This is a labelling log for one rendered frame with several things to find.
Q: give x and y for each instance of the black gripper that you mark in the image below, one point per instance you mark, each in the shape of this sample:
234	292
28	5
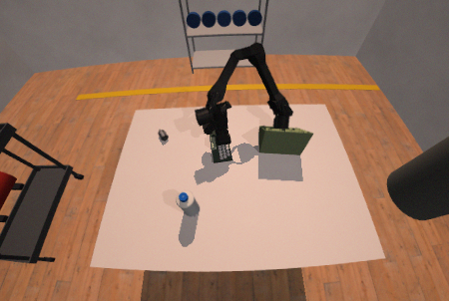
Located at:
223	137

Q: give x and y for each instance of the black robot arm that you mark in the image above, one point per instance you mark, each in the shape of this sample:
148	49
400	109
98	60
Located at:
256	55

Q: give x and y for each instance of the grey bottle with blue cap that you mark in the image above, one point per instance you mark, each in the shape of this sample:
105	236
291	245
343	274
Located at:
188	202

